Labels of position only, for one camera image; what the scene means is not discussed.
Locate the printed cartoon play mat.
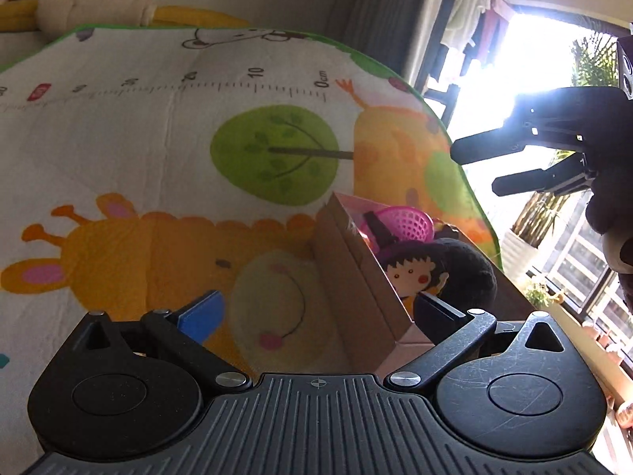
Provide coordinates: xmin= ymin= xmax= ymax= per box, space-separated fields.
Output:
xmin=0 ymin=25 xmax=502 ymax=456

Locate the small green potted plant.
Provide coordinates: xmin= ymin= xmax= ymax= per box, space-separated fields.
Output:
xmin=524 ymin=279 xmax=565 ymax=308

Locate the small cartoon girl doll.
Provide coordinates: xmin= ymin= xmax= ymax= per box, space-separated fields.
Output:
xmin=378 ymin=240 xmax=451 ymax=312

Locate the cream plush bolster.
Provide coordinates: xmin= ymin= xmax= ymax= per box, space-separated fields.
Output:
xmin=37 ymin=0 xmax=159 ymax=43

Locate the black window frame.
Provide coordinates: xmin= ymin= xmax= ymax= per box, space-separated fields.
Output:
xmin=415 ymin=76 xmax=463 ymax=127

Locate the black plush toy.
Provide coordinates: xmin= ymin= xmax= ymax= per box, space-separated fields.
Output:
xmin=430 ymin=237 xmax=498 ymax=308

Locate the long yellow pillow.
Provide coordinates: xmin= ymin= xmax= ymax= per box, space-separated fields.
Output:
xmin=148 ymin=5 xmax=248 ymax=28

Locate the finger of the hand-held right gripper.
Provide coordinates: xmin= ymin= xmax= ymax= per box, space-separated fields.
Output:
xmin=492 ymin=151 xmax=594 ymax=198
xmin=451 ymin=126 xmax=537 ymax=165

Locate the pink cardboard box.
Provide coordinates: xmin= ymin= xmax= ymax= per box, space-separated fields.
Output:
xmin=311 ymin=193 xmax=535 ymax=372

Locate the bamboo plant in white pot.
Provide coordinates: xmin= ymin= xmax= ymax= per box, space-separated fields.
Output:
xmin=502 ymin=190 xmax=587 ymax=283

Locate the person's right hand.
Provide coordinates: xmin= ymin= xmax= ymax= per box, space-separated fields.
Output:
xmin=588 ymin=178 xmax=633 ymax=236

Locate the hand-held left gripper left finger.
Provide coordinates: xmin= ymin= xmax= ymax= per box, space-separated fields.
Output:
xmin=74 ymin=291 xmax=250 ymax=391

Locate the hanging white shirt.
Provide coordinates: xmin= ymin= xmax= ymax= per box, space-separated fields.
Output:
xmin=440 ymin=0 xmax=495 ymax=50

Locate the pink plastic strainer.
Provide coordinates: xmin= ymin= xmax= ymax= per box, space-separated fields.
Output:
xmin=360 ymin=206 xmax=436 ymax=253

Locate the hanging red garment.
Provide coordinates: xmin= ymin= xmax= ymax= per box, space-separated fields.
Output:
xmin=475 ymin=0 xmax=510 ymax=60

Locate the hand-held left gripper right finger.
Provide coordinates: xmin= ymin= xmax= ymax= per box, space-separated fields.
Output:
xmin=386 ymin=293 xmax=569 ymax=388

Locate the grey curtain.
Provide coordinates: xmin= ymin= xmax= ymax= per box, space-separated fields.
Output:
xmin=326 ymin=0 xmax=446 ymax=85

